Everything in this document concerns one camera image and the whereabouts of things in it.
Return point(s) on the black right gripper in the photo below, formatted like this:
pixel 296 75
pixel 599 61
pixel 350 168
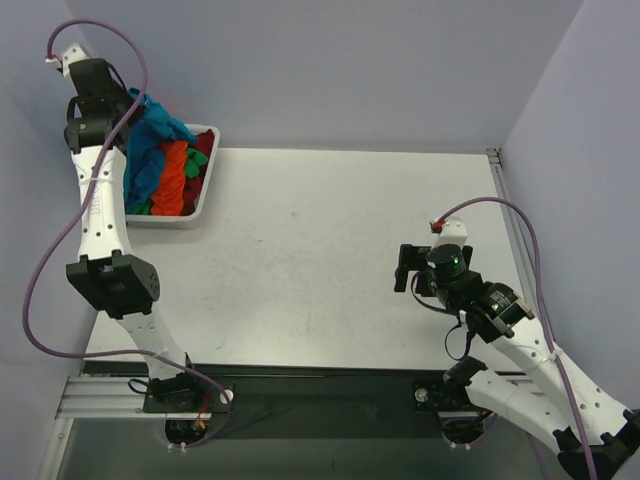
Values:
pixel 413 258

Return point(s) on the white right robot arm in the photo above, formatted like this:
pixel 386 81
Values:
pixel 592 434

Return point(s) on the dark red t shirt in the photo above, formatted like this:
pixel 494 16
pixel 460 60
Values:
pixel 196 165

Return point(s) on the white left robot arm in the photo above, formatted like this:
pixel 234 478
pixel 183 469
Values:
pixel 107 274

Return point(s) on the white plastic basket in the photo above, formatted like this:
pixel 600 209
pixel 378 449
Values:
pixel 187 221

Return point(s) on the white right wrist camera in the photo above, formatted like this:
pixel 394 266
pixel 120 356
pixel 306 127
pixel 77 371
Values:
pixel 449 232

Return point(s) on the aluminium frame rail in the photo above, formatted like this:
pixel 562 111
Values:
pixel 86 397

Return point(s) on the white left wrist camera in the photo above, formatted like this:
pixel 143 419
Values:
pixel 74 53

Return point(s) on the blue t shirt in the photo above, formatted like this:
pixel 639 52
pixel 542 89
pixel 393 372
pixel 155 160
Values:
pixel 145 159

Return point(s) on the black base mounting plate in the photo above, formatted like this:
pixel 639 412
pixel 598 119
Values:
pixel 304 403

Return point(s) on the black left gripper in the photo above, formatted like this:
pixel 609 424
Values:
pixel 89 76

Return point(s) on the green t shirt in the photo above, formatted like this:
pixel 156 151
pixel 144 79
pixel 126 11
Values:
pixel 169 181

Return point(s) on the orange t shirt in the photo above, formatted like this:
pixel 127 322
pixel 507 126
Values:
pixel 167 200

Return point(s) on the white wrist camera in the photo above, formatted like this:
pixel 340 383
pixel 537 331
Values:
pixel 449 232
pixel 74 53

